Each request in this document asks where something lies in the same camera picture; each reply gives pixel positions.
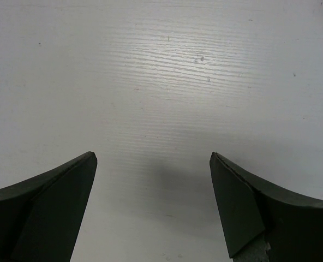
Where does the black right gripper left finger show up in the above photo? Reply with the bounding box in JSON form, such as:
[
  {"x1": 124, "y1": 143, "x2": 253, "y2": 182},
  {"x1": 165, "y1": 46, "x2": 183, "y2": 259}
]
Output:
[{"x1": 0, "y1": 152, "x2": 97, "y2": 261}]

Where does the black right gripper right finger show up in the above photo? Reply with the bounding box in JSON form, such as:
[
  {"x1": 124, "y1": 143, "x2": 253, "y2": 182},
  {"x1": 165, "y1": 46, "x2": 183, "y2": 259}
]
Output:
[{"x1": 210, "y1": 152, "x2": 323, "y2": 261}]

